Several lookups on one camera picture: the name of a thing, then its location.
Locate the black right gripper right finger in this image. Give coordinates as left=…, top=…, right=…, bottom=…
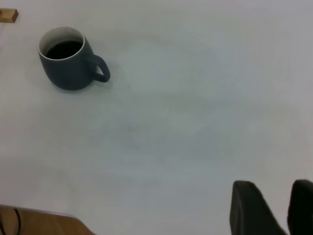
left=288, top=179, right=313, bottom=235

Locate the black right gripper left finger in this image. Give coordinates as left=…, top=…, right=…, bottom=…
left=229, top=180, right=288, bottom=235

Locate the dark grey ceramic cup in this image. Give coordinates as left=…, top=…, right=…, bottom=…
left=38, top=25, right=111, bottom=91

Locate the flat rectangular wooden block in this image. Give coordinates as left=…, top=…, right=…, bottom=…
left=0, top=8, right=19, bottom=24

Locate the black cable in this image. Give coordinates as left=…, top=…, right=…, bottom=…
left=13, top=208, right=23, bottom=235

